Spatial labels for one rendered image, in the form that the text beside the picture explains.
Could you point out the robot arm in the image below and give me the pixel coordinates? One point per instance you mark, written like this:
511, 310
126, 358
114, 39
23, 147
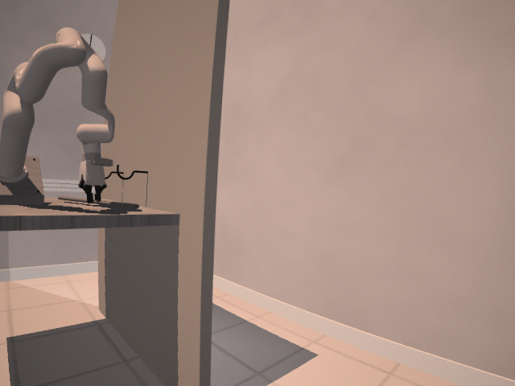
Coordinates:
32, 81

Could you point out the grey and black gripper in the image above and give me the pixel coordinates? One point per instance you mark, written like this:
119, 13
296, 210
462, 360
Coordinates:
91, 174

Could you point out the brown wall panel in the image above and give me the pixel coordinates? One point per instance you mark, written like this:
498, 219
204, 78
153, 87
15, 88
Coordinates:
165, 90

